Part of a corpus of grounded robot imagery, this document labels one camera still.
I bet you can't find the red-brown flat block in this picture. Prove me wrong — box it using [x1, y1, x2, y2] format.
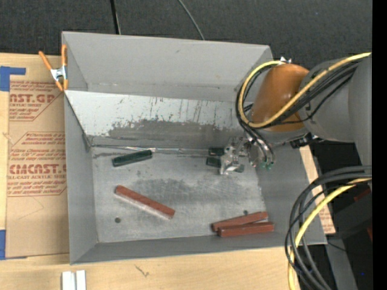
[210, 211, 269, 232]
[216, 221, 275, 239]
[114, 185, 176, 220]

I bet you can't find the brown cardboard board red print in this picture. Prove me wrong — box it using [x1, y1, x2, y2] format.
[0, 52, 336, 259]

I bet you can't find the grey metal bin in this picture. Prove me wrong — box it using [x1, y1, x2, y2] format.
[61, 31, 328, 265]

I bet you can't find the black cylinder on white bracket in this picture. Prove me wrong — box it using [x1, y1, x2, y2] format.
[289, 133, 321, 149]

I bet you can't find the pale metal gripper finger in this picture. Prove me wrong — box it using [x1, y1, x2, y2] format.
[224, 144, 244, 159]
[219, 158, 243, 175]

